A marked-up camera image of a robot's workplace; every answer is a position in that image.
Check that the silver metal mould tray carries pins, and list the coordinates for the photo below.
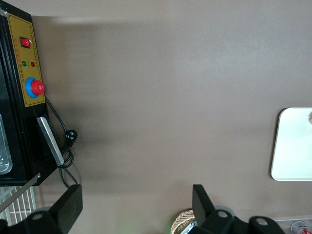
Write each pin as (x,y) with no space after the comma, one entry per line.
(4,156)

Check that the black machine with yellow panel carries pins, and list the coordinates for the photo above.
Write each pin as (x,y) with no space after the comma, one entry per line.
(24,136)

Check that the clear acrylic bottle rack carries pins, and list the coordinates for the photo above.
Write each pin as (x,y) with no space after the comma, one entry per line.
(284,223)

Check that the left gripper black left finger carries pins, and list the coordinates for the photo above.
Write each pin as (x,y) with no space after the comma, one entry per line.
(69,204)

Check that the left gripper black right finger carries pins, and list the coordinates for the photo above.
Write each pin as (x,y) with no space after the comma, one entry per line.
(202,207)

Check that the silver foil tray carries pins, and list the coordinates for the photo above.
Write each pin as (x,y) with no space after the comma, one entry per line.
(191,226)

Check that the cream plastic tray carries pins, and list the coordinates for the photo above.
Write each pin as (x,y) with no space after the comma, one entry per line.
(292,146)

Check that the wicker basket holding foil tray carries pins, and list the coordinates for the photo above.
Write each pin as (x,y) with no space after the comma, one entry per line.
(180,219)

